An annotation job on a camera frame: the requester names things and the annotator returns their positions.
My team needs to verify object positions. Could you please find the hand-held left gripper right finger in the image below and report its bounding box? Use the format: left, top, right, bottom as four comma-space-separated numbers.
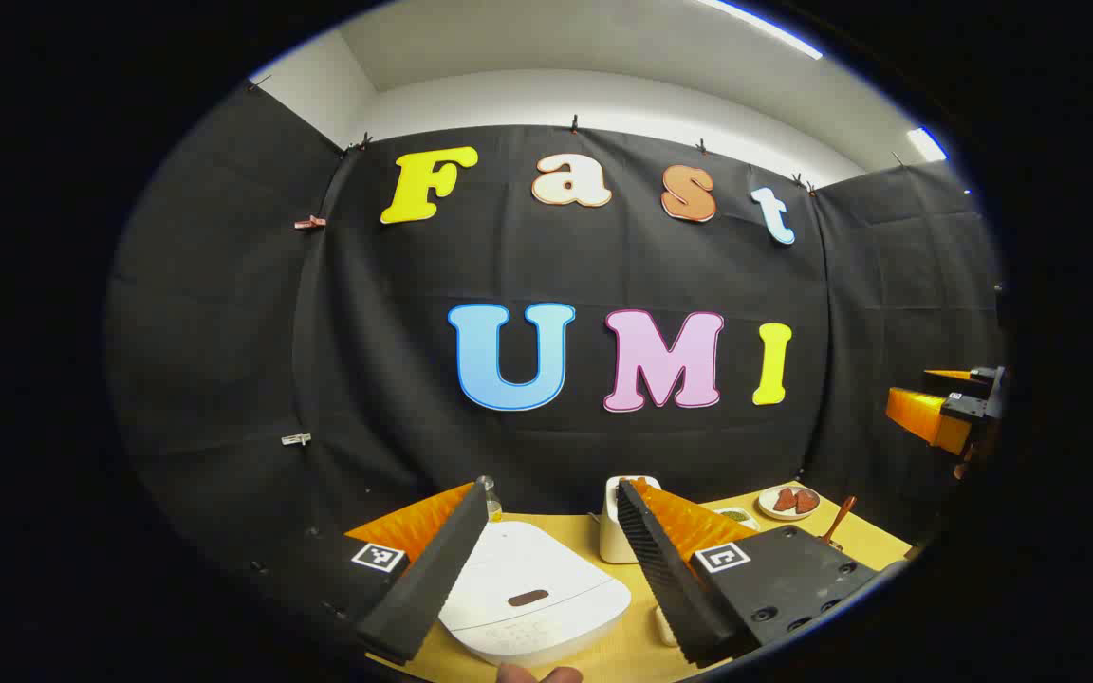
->
618, 477, 889, 665

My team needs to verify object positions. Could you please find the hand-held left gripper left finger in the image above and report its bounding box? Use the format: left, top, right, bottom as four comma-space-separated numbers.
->
252, 482, 491, 665

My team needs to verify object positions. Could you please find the white rice cooker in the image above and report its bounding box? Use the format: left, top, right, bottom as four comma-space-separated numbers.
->
439, 520, 633, 668

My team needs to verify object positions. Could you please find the brown wooden spoon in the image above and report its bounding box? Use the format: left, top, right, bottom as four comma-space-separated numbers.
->
822, 496, 858, 549

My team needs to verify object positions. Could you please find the white toaster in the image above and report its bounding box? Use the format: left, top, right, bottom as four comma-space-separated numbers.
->
599, 476, 661, 565

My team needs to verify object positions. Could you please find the round white plate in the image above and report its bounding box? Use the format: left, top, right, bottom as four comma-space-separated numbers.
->
757, 484, 823, 522

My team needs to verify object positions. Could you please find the black backdrop cloth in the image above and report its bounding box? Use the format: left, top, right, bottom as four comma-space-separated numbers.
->
105, 81, 1008, 608

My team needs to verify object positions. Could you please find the long ceiling light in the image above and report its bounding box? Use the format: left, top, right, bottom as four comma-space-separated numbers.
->
698, 0, 824, 61

